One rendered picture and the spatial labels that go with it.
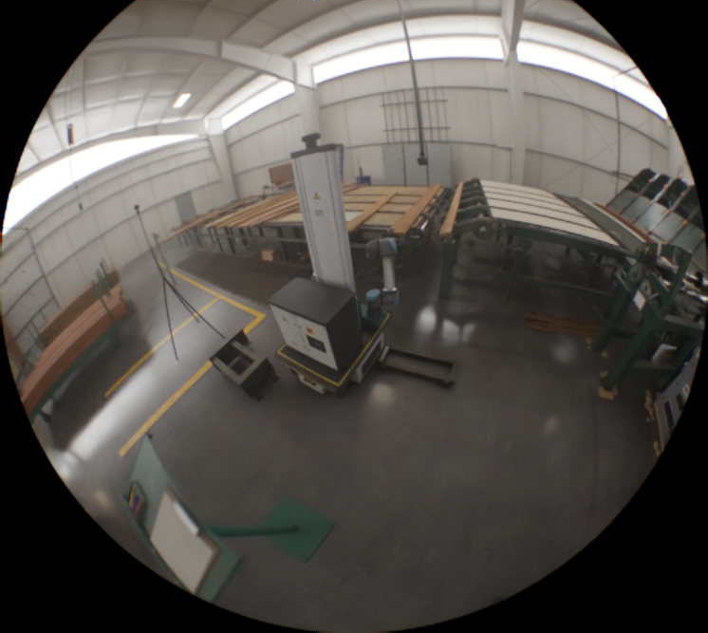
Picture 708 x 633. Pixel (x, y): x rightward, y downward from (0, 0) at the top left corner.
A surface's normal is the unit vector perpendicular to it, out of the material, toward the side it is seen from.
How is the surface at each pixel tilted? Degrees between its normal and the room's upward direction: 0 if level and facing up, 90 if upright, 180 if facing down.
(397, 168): 90
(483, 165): 87
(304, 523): 0
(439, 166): 90
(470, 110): 89
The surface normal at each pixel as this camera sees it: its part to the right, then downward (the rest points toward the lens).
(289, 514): -0.11, -0.84
